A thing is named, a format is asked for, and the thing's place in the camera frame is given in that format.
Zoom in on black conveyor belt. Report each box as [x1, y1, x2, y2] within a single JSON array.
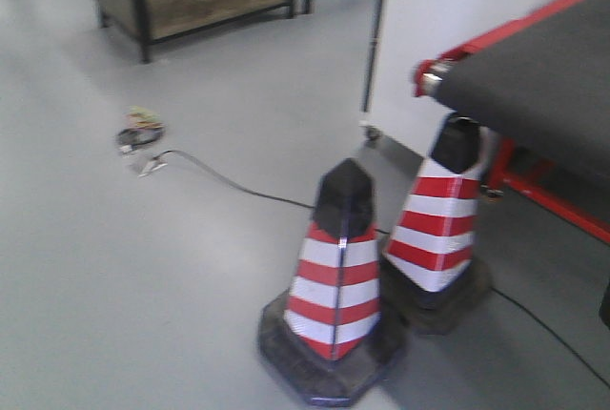
[[435, 0, 609, 182]]

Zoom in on black floor cable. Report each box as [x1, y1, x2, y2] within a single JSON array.
[[142, 149, 610, 392]]

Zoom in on red conveyor frame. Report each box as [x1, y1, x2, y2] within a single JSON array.
[[414, 0, 609, 240]]

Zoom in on striped traffic cone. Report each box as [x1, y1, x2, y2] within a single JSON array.
[[257, 158, 405, 407], [380, 114, 492, 335]]

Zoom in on striped traffic cone near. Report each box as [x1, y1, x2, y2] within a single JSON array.
[[257, 158, 405, 407]]

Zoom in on coiled cable bundle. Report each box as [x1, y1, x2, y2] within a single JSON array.
[[114, 105, 167, 154]]

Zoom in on striped traffic cone far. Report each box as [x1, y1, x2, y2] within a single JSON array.
[[380, 114, 492, 335]]

